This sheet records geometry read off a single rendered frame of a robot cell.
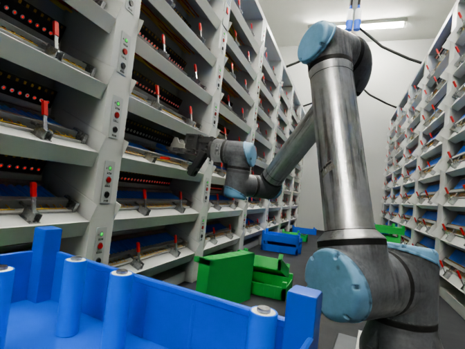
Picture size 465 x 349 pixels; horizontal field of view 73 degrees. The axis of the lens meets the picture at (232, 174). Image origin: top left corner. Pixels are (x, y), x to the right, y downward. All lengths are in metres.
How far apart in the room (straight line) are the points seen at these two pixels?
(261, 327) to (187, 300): 0.09
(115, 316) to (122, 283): 0.03
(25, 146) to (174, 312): 0.60
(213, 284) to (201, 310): 0.95
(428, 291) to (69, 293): 0.75
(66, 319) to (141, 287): 0.06
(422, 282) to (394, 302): 0.10
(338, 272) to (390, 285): 0.11
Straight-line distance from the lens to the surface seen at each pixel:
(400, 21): 5.03
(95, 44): 1.06
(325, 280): 0.73
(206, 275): 1.20
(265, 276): 1.71
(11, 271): 0.29
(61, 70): 0.89
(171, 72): 1.29
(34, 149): 0.83
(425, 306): 0.88
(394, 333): 0.88
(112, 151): 0.99
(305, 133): 1.10
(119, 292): 0.27
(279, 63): 3.12
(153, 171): 1.18
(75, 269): 0.31
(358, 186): 0.76
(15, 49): 0.82
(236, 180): 1.17
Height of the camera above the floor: 0.46
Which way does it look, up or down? 3 degrees up
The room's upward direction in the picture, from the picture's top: 6 degrees clockwise
